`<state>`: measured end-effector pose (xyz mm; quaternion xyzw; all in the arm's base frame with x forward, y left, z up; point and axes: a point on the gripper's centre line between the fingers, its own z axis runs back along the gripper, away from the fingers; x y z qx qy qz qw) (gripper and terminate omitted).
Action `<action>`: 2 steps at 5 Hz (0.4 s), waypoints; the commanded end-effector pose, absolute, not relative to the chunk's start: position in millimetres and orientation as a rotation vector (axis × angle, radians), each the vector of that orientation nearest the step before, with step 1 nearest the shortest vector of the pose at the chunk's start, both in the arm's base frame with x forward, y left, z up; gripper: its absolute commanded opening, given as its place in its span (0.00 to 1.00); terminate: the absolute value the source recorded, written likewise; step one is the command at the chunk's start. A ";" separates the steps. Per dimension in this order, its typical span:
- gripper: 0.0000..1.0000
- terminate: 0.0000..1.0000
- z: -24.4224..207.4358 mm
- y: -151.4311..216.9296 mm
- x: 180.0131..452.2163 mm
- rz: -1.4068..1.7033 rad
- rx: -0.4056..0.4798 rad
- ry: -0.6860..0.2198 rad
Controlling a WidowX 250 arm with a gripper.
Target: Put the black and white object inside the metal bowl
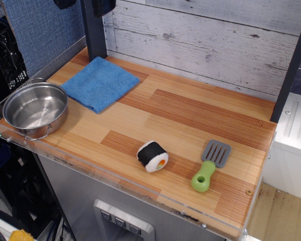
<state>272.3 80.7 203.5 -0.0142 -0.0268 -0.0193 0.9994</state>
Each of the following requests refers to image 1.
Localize stainless steel pot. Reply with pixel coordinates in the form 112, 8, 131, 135
3, 82, 68, 141

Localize green handled grey spatula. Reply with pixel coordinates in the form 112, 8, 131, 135
191, 140, 231, 193

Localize dark grey right post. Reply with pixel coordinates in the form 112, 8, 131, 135
269, 0, 301, 124

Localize blue folded cloth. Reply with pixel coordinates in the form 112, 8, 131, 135
61, 57, 139, 113

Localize plush sushi roll toy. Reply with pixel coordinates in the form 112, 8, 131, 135
136, 141, 169, 173

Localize clear acrylic edge guard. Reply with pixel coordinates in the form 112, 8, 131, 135
0, 91, 276, 240

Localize dark grey left post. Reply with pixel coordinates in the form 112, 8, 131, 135
80, 0, 107, 62

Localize silver dispenser panel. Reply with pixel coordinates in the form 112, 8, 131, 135
93, 199, 156, 240

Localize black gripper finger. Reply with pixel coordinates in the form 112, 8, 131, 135
92, 0, 116, 18
53, 0, 76, 10

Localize black plastic crate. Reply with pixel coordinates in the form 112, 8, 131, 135
0, 18, 29, 101

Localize dark grey post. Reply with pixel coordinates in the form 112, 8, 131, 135
269, 0, 301, 124
80, 0, 107, 62

